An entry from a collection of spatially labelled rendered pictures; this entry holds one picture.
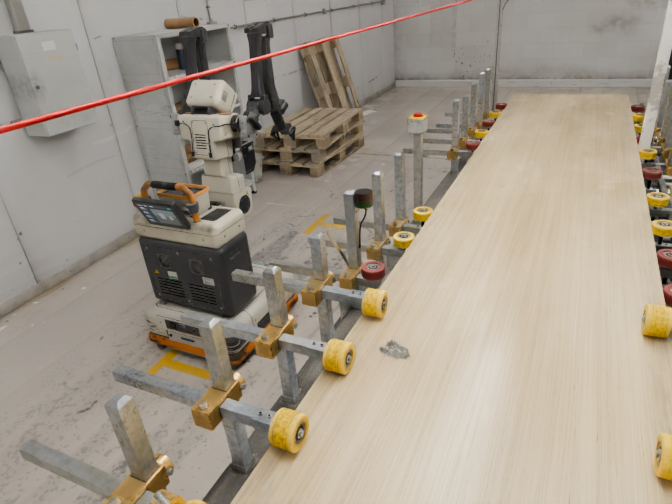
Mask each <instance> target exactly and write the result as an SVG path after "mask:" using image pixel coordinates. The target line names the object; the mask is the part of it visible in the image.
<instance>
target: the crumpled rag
mask: <svg viewBox="0 0 672 504"><path fill-rule="evenodd" d="M379 350H380V352H381V353H383V354H384V355H385V356H386V357H387V358H389V357H394V358H395V359H404V360H406V359H407V357H408V356H410V354H409V352H408V348H407V347H405V346H401V344H400V342H399V341H397V340H393V339H391V341H387V342H386V346H381V347H379Z"/></svg>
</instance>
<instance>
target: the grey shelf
mask: <svg viewBox="0 0 672 504"><path fill-rule="evenodd" d="M199 26H202V27H204V28H205V29H206V30H207V35H208V42H206V43H205V48H206V55H207V61H208V66H209V70H211V69H214V68H218V67H222V66H226V65H229V64H233V63H235V56H234V50H233V44H232V38H231V32H230V26H229V23H224V24H208V25H199ZM184 29H186V28H182V29H164V30H157V31H151V32H144V33H137V34H131V35H124V36H117V37H112V40H113V44H114V48H115V51H116V55H117V59H118V63H119V66H120V70H121V74H122V78H123V81H124V85H125V89H126V92H129V91H133V90H137V89H140V88H144V87H148V86H151V85H155V84H159V83H163V82H166V81H170V80H174V79H177V78H181V77H185V76H186V71H185V69H184V70H180V69H179V68H178V69H173V70H169V71H167V67H166V63H165V60H166V59H170V58H175V57H177V55H176V49H175V44H177V43H182V45H183V42H182V38H181V37H179V32H180V31H182V30H184ZM226 29H227V31H226ZM227 35H228V37H227ZM228 41H229V43H228ZM229 47H230V49H229ZM230 53H231V55H230ZM231 59H232V60H231ZM163 62H164V63H163ZM158 64H159V65H158ZM159 68H160V69H159ZM161 68H162V69H161ZM233 71H234V73H233ZM160 72H161V73H160ZM125 74H126V75H125ZM234 77H235V79H234ZM210 78H211V80H223V81H225V82H226V83H227V84H228V85H229V86H230V87H231V88H232V89H233V90H234V92H235V93H236V94H237V95H238V97H237V99H236V103H235V106H234V109H233V113H236V114H238V115H240V113H241V115H243V113H244V112H243V106H242V99H241V93H240V87H239V81H238V75H237V69H236V68H232V69H229V70H225V71H222V72H218V73H215V74H211V75H210ZM235 83H236V85H235ZM236 89H237V91H236ZM186 90H187V83H186V82H183V83H179V84H176V85H172V86H169V87H165V88H162V89H158V90H155V91H151V92H148V93H144V94H141V95H137V96H133V97H130V98H128V100H129V104H130V108H131V111H132V115H133V119H134V123H135V126H136V130H137V134H138V138H139V141H140V145H141V149H142V153H143V157H144V160H145V164H146V168H147V172H148V175H149V179H150V181H163V182H172V183H185V184H195V185H202V177H201V176H202V175H203V174H205V170H204V161H203V159H197V160H195V161H193V162H191V163H189V164H188V161H187V156H186V152H185V146H187V145H190V144H191V141H190V140H185V139H183V138H182V137H181V135H174V134H173V128H172V121H171V118H170V115H171V112H172V113H177V112H176V107H175V103H178V102H181V101H183V99H184V94H186ZM173 106H174V107H173ZM168 107H169V108H168ZM170 107H171V108H170ZM239 107H240V109H239ZM169 111H170V112H169ZM135 112H136V113H135ZM178 150H179V151H178ZM184 154H185V155H184ZM179 155H180V156H179ZM181 155H182V156H181ZM180 159H181V160H180ZM185 159H186V160H185ZM181 163H182V164H181ZM186 164H187V165H186ZM232 166H233V173H240V174H243V175H244V183H245V187H249V186H250V185H252V186H253V191H252V194H255V193H257V190H256V185H255V179H254V173H253V172H251V173H249V174H248V175H246V170H245V164H244V158H243V159H242V160H240V161H238V162H237V161H234V162H232ZM250 174H251V176H250Z"/></svg>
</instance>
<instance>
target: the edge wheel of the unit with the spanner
mask: <svg viewBox="0 0 672 504"><path fill-rule="evenodd" d="M361 272H362V277H363V278H364V279H366V280H369V281H376V280H380V279H382V278H383V277H384V276H385V266H384V264H383V263H381V262H379V261H369V262H366V263H364V264H363V265H362V266H361Z"/></svg>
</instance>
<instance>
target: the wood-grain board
mask: <svg viewBox="0 0 672 504"><path fill-rule="evenodd" d="M379 290H385V291H387V292H388V296H389V302H388V308H387V311H386V314H385V316H384V317H383V318H377V317H372V316H367V315H364V314H363V313H362V315H361V316H360V318H359V319H358V320H357V322H356V323H355V325H354V326H353V328H352V329H351V331H350V332H349V333H348V335H347V336H346V338H345V339H344V341H347V342H351V343H353V344H354V347H355V358H354V362H353V365H352V368H351V370H350V371H349V373H348V374H346V375H343V374H339V373H335V372H332V371H328V370H325V369H323V371H322V372H321V374H320V375H319V377H318V378H317V379H316V381H315V382H314V384H313V385H312V387H311V388H310V390H309V391H308V392H307V394H306V395H305V397H304V398H303V400H302V401H301V403H300V404H299V405H298V407H297V408H296V410H295V411H298V412H301V413H304V414H306V415H307V416H308V418H309V430H308V435H307V438H306V440H305V443H304V445H303V446H302V448H301V449H300V450H299V451H298V452H296V453H292V452H289V451H286V450H283V449H280V448H277V447H274V446H272V445H271V446H270V447H269V449H268V450H267V451H266V453H265V454H264V456H263V457H262V459H261V460H260V462H259V463H258V464H257V466H256V467H255V469H254V470H253V472H252V473H251V475H250V476H249V477H248V479H247V480H246V482H245V483H244V485H243V486H242V487H241V489H240V490H239V492H238V493H237V495H236V496H235V498H234V499H233V500H232V502H231V503H230V504H672V481H671V480H667V479H663V478H660V477H657V476H656V474H655V470H654V452H655V445H656V441H657V438H658V435H659V434H660V433H667V434H671V435H672V340H671V334H669V337H668V338H659V337H654V336H648V335H643V334H642V333H641V319H642V314H643V310H644V307H645V305H646V304H653V305H659V306H666V305H665V300H664V294H663V288H662V282H661V277H660V271H659V265H658V259H657V254H656V248H655V242H654V236H653V231H652V225H651V219H650V213H649V208H648V202H647V196H646V190H645V185H644V179H643V173H642V168H641V162H640V156H639V150H638V145H637V139H636V133H635V127H634V122H633V116H632V110H631V104H630V99H629V94H514V96H513V97H512V99H511V100H510V102H509V103H508V104H507V106H506V107H505V109H504V110H503V112H502V113H501V115H500V116H499V117H498V119H497V120H496V122H495V123H494V125H493V126H492V128H491V129H490V130H489V132H488V133H487V135H486V136H485V138H484V139H483V140H482V142H481V143H480V145H479V146H478V148H477V149H476V151H475V152H474V153H473V155H472V156H471V158H470V159H469V161H468V162H467V164H466V165H465V166H464V168H463V169H462V171H461V172H460V174H459V175H458V176H457V178H456V179H455V181H454V182H453V184H452V185H451V187H450V188H449V189H448V191H447V192H446V194H445V195H444V197H443V198H442V200H441V201H440V202H439V204H438V205H437V207H436V208H435V210H434V211H433V212H432V214H431V215H430V217H429V218H428V220H427V221H426V223H425V224H424V225H423V227H422V228H421V230H420V231H419V233H418V234H417V236H416V237H415V238H414V240H413V241H412V243H411V244H410V246H409V247H408V248H407V250H406V251H405V253H404V254H403V256H402V257H401V259H400V260H399V261H398V263H397V264H396V266H395V267H394V269H393V270H392V272H391V273H390V274H389V276H388V277H387V279H386V280H385V282H384V283H383V284H382V286H381V287H380V289H379ZM391 339H393V340H397V341H399V342H400V344H401V346H405V347H407V348H408V352H409V354H410V356H408V357H407V359H406V360H404V359H395V358H394V357H389V358H387V357H386V356H385V355H384V354H383V353H381V352H380V350H379V347H381V346H386V342H387V341H391Z"/></svg>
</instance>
